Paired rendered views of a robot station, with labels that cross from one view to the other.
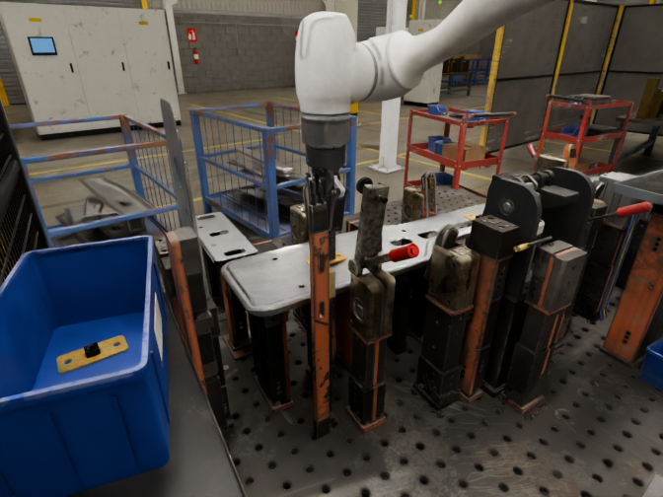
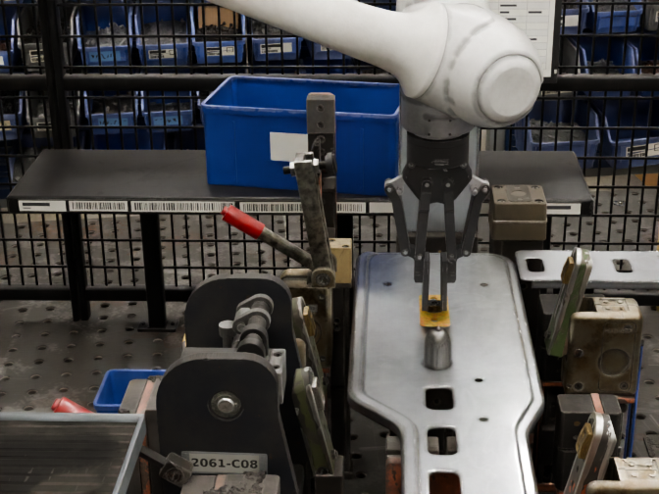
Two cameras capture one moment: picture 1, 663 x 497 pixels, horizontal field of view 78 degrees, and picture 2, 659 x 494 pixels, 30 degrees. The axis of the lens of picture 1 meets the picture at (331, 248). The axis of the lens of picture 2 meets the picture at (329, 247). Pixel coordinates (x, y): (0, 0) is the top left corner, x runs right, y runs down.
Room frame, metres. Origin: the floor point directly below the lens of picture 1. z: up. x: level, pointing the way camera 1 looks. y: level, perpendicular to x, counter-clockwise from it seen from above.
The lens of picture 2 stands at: (1.43, -1.23, 1.73)
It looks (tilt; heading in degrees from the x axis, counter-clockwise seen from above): 24 degrees down; 123
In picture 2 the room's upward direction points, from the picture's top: 1 degrees counter-clockwise
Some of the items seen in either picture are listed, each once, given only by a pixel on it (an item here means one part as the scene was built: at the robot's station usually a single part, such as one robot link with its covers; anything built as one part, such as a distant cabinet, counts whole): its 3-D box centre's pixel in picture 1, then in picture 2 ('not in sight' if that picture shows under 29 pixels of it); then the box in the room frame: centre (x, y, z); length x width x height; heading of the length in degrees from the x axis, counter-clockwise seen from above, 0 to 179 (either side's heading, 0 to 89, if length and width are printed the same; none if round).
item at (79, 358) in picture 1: (92, 350); not in sight; (0.44, 0.33, 1.04); 0.08 x 0.04 x 0.01; 126
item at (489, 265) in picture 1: (478, 315); not in sight; (0.70, -0.31, 0.91); 0.07 x 0.05 x 0.42; 30
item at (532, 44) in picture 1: (555, 78); not in sight; (6.32, -3.22, 1.00); 3.44 x 0.14 x 2.00; 129
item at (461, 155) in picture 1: (452, 163); not in sight; (3.56, -1.07, 0.49); 0.81 x 0.47 x 0.97; 23
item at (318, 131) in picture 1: (325, 128); (438, 107); (0.76, 0.01, 1.28); 0.09 x 0.09 x 0.06
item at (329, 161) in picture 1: (326, 168); (436, 165); (0.76, 0.01, 1.20); 0.08 x 0.07 x 0.09; 30
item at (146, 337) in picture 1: (87, 342); (309, 133); (0.39, 0.29, 1.10); 0.30 x 0.17 x 0.13; 21
